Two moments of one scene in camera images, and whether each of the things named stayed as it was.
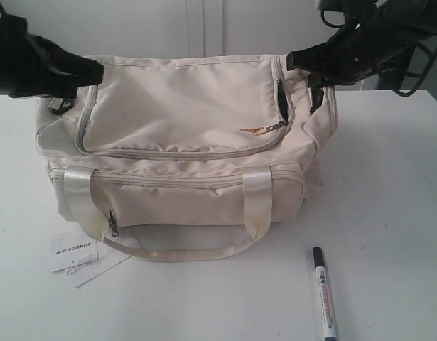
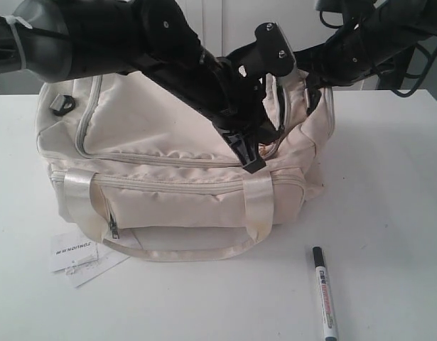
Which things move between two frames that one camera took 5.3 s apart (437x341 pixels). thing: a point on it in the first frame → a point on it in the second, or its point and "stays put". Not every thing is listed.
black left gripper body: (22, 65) → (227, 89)
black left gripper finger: (72, 68) → (246, 149)
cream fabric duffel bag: (187, 157) stays put
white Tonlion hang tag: (70, 251) stays put
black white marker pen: (326, 296) stays put
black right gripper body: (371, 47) stays put
